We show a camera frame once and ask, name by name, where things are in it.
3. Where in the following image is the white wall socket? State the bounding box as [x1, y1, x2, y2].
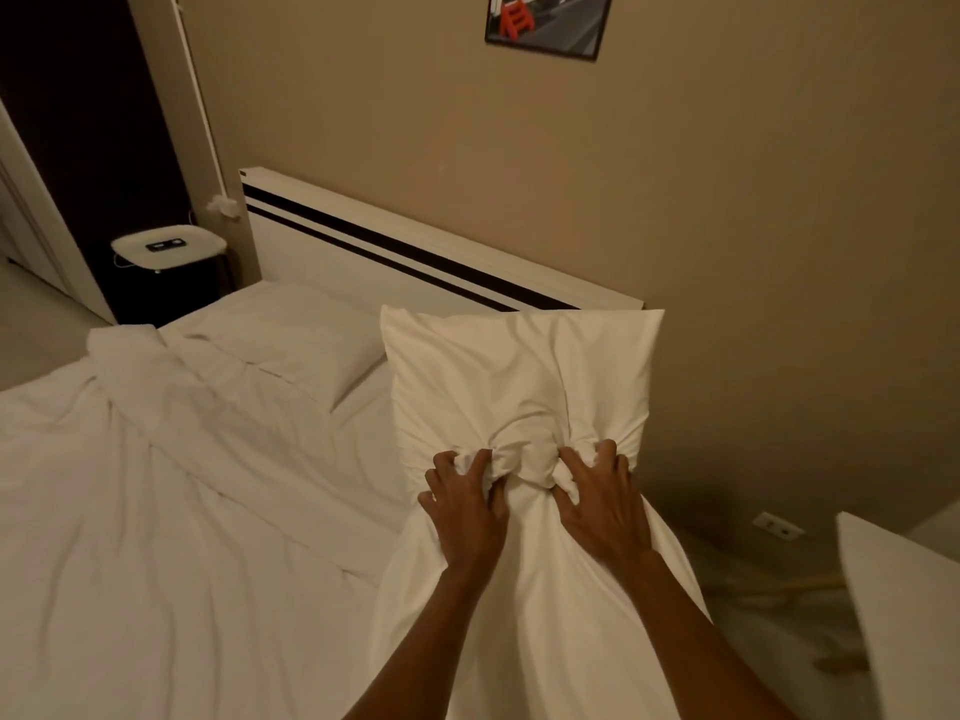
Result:
[752, 511, 806, 541]

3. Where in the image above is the person's left forearm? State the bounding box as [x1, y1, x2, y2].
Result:
[341, 563, 485, 720]

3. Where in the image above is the white wall cable duct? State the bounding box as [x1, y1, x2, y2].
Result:
[171, 0, 230, 203]

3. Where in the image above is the person's right forearm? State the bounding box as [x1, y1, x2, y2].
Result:
[621, 548, 798, 720]

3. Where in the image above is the white bed sheet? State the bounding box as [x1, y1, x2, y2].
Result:
[157, 280, 421, 586]

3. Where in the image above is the white headboard with black stripes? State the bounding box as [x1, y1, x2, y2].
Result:
[238, 166, 646, 317]

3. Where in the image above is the white crumpled duvet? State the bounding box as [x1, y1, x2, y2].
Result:
[0, 324, 410, 720]

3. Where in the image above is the white door frame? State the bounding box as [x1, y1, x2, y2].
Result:
[0, 97, 117, 325]

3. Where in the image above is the black framed wall picture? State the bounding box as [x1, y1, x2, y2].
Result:
[484, 0, 616, 63]

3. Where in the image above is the white round-cornered bedside table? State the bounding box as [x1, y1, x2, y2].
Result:
[111, 223, 229, 275]

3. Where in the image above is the flat white pillow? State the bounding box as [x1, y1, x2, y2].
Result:
[161, 282, 387, 413]

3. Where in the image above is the person's right hand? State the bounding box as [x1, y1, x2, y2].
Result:
[552, 439, 655, 577]

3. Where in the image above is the white pillow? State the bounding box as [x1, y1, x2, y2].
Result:
[367, 304, 712, 720]
[161, 282, 387, 413]

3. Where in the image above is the person's left hand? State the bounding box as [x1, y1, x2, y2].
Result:
[417, 449, 513, 586]

